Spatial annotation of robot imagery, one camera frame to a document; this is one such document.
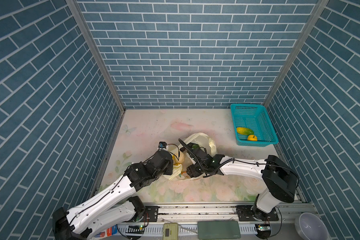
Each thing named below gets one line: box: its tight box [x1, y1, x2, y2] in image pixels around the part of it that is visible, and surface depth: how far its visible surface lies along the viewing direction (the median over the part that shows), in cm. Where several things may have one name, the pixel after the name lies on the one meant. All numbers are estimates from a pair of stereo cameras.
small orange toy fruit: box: [247, 134, 258, 141], surface depth 100 cm
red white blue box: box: [94, 224, 118, 238], surface depth 69 cm
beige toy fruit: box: [174, 151, 185, 164], surface depth 91 cm
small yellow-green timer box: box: [162, 222, 179, 240], surface depth 69 cm
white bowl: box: [295, 212, 329, 240], surface depth 68 cm
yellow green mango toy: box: [236, 127, 255, 136], surface depth 105 cm
